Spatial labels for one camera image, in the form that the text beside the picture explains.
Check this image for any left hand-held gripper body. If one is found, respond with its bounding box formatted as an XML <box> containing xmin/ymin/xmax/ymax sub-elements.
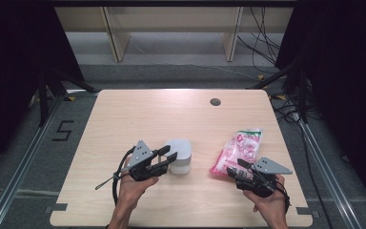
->
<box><xmin>127</xmin><ymin>139</ymin><xmax>170</xmax><ymax>182</ymax></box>

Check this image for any aluminium floor rail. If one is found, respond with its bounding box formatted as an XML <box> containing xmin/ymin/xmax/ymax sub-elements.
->
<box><xmin>298</xmin><ymin>120</ymin><xmax>363</xmax><ymax>229</ymax></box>
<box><xmin>0</xmin><ymin>94</ymin><xmax>65</xmax><ymax>229</ymax></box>

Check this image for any black floor cable bundle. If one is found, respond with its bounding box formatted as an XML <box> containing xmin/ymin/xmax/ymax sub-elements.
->
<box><xmin>271</xmin><ymin>94</ymin><xmax>335</xmax><ymax>229</ymax></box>

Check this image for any black metal stand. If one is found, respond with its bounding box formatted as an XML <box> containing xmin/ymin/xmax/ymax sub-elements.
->
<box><xmin>37</xmin><ymin>68</ymin><xmax>99</xmax><ymax>128</ymax></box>
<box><xmin>246</xmin><ymin>60</ymin><xmax>309</xmax><ymax>123</ymax></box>

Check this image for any hanging black cable bundle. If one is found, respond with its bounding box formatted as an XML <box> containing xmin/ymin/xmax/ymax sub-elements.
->
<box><xmin>236</xmin><ymin>7</ymin><xmax>282</xmax><ymax>74</ymax></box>

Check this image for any person's right hand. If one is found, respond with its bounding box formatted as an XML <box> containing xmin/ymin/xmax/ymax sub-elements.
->
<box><xmin>242</xmin><ymin>174</ymin><xmax>289</xmax><ymax>222</ymax></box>

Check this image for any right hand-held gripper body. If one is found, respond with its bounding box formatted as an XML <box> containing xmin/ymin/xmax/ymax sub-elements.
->
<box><xmin>234</xmin><ymin>156</ymin><xmax>294</xmax><ymax>198</ymax></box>

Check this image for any right hand-held gripper black cable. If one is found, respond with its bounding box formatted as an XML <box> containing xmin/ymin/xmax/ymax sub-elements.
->
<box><xmin>275</xmin><ymin>180</ymin><xmax>292</xmax><ymax>214</ymax></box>

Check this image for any pink snack bag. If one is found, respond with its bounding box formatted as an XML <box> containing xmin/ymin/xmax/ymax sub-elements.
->
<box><xmin>209</xmin><ymin>128</ymin><xmax>264</xmax><ymax>177</ymax></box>

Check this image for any thin white floor cable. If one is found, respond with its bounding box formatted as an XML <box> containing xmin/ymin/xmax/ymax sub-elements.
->
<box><xmin>130</xmin><ymin>37</ymin><xmax>258</xmax><ymax>80</ymax></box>

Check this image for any person's left hand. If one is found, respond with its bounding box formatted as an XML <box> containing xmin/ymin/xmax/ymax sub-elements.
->
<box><xmin>117</xmin><ymin>156</ymin><xmax>160</xmax><ymax>208</ymax></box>

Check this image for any dark curtain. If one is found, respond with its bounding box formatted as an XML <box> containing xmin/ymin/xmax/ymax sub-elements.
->
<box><xmin>0</xmin><ymin>0</ymin><xmax>85</xmax><ymax>179</ymax></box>
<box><xmin>274</xmin><ymin>0</ymin><xmax>366</xmax><ymax>220</ymax></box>

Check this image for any light wooden shelf unit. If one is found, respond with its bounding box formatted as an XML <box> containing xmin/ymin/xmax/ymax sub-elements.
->
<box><xmin>54</xmin><ymin>6</ymin><xmax>295</xmax><ymax>63</ymax></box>

